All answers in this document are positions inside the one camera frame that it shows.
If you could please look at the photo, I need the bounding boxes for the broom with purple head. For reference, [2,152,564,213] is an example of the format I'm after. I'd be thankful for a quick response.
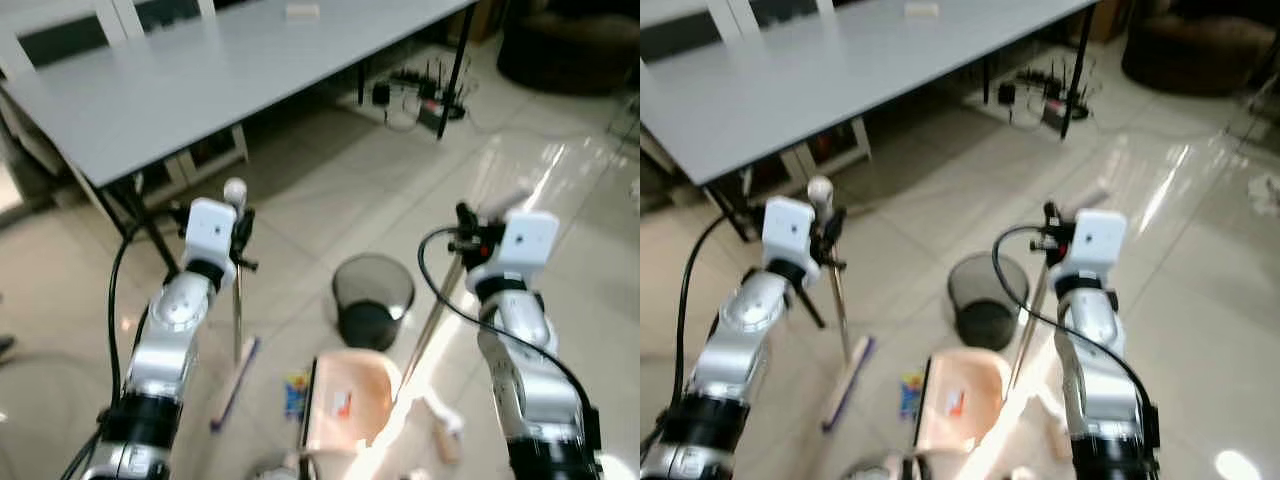
[208,177,263,433]
[806,175,877,433]

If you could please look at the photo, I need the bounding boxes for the pink long-handled dustpan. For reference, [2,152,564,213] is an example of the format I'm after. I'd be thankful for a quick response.
[914,180,1113,459]
[298,180,536,459]

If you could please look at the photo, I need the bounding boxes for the black mesh waste bin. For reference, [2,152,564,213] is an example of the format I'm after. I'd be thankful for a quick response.
[331,252,417,352]
[946,251,1031,352]

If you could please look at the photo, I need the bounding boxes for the black power strip with plugs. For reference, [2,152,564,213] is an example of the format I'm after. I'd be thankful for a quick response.
[983,62,1093,133]
[357,62,469,133]

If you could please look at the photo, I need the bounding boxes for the colourful small packet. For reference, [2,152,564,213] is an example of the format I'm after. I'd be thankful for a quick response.
[899,371,927,421]
[282,371,312,421]

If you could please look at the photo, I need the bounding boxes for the grey table with black legs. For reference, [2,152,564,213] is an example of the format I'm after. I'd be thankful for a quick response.
[640,0,1101,331]
[0,0,483,281]

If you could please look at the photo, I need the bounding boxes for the small wooden brush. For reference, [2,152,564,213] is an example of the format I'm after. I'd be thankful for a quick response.
[422,394,467,465]

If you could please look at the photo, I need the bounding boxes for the dark brown pouf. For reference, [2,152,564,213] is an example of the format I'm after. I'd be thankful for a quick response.
[496,8,641,97]
[1121,8,1277,98]

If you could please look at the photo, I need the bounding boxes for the brown cardboard box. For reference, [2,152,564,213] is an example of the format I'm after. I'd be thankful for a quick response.
[1090,0,1133,43]
[472,0,507,43]

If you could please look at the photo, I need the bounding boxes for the crumpled white paper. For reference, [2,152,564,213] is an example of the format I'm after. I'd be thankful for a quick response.
[1248,172,1280,219]

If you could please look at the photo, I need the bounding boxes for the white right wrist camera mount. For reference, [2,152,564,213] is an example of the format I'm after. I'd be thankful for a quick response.
[1062,209,1129,283]
[466,209,561,293]

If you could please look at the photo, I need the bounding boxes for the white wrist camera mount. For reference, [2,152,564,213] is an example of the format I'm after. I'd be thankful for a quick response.
[761,197,820,269]
[466,209,561,293]
[1062,209,1129,283]
[184,198,240,271]

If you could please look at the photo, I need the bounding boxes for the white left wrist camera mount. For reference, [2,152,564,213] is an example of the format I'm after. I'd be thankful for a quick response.
[761,197,820,269]
[184,198,240,271]

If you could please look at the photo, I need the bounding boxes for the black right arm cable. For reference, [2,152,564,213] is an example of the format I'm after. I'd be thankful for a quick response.
[417,227,603,446]
[991,224,1161,446]

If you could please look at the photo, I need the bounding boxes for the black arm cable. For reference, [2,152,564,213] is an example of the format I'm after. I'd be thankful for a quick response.
[991,224,1161,446]
[417,227,603,446]
[640,210,766,461]
[58,205,193,480]

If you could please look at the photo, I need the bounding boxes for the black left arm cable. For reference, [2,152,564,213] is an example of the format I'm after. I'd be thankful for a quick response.
[58,205,193,480]
[640,210,766,461]

